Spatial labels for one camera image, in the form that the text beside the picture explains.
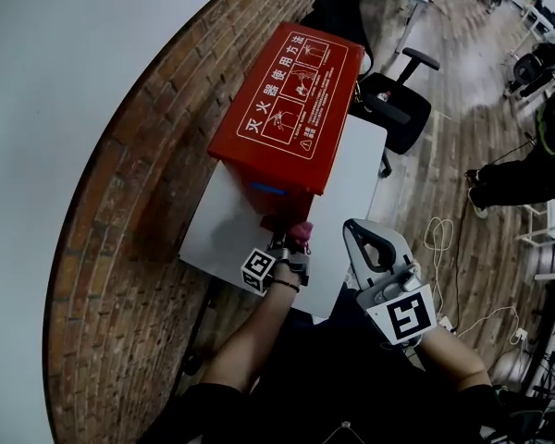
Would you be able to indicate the white desk with monitors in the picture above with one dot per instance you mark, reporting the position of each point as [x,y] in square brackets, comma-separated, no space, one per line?
[536,12]

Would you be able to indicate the pink cloth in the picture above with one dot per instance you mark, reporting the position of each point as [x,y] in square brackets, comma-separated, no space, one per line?
[303,233]

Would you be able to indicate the black office chair with armrests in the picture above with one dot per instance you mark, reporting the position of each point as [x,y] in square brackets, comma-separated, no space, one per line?
[398,109]

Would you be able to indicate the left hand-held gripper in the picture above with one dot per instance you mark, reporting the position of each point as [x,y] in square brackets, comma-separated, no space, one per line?
[259,268]

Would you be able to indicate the person's right forearm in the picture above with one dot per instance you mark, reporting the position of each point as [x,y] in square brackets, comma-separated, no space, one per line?
[448,359]

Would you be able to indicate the black chair backrest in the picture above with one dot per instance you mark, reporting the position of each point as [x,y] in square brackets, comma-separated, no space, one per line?
[340,12]

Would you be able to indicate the small red-capped bottle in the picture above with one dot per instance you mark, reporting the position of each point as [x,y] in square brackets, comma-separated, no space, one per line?
[385,95]

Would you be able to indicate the person's black shirt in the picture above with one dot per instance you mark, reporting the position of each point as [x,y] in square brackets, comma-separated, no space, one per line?
[342,386]

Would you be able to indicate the white plug adapter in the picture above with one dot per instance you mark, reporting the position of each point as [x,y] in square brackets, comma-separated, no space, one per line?
[519,336]

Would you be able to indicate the black table leg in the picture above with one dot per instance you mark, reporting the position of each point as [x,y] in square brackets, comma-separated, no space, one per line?
[199,331]

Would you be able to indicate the white power strip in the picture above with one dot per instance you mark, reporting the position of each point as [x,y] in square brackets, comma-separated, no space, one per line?
[445,323]

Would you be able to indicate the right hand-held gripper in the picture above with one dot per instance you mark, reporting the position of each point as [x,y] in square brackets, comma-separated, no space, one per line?
[400,315]

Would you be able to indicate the black swivel chair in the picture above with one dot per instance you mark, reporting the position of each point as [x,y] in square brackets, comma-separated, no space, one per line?
[532,70]

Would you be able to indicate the person's left forearm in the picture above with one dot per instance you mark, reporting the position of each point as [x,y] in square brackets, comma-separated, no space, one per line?
[254,331]

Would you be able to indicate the white metal rack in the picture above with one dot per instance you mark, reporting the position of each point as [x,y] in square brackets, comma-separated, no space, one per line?
[548,229]

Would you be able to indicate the red fire extinguisher box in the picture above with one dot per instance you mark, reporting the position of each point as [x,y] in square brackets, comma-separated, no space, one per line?
[300,109]

